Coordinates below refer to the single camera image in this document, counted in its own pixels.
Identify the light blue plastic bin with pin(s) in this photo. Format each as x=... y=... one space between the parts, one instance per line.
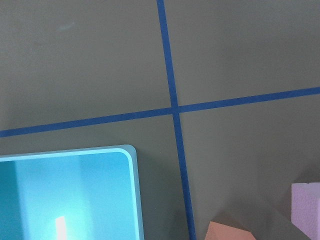
x=79 y=194

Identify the pink foam block far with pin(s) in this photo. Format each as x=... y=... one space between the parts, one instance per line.
x=305 y=208

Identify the blue tape grid lines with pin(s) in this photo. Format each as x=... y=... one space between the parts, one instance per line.
x=174 y=110

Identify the orange foam block far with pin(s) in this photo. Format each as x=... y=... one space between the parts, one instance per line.
x=218 y=231

